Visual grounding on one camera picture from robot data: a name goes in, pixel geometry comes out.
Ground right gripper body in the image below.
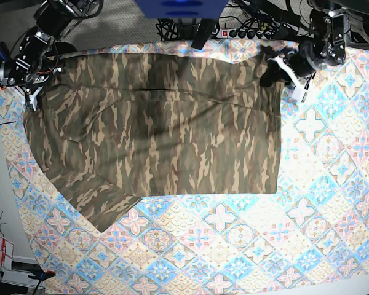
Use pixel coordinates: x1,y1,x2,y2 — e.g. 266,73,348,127
17,61,63,92

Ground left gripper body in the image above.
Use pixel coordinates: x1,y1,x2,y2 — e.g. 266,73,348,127
288,42,323,78

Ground camouflage T-shirt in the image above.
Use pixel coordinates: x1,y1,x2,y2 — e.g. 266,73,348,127
23,54,284,232

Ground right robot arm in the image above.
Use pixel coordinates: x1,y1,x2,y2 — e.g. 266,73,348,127
0,1,104,89

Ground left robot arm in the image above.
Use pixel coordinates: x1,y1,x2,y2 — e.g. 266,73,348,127
260,1,369,88

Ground black round stool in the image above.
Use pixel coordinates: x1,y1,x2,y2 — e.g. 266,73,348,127
47,42,77,57

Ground white power strip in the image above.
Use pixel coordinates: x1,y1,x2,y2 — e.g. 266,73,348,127
211,28,276,40

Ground red white paper tag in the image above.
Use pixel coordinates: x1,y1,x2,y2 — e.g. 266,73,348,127
0,237,14,270

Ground black clamp lower left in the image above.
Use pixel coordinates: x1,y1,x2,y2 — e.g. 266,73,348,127
28,270,55,282

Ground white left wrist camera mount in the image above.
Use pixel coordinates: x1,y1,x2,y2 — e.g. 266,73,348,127
269,56,308,103

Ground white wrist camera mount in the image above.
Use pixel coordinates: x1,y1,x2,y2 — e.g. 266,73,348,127
269,56,308,103
21,86,43,111

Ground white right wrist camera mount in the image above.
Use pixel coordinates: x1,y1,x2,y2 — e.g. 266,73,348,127
21,86,43,111

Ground blue handled clamp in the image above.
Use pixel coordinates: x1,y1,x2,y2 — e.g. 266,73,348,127
0,42,11,64

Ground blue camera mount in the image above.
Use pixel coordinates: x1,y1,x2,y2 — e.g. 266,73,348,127
135,0,228,19

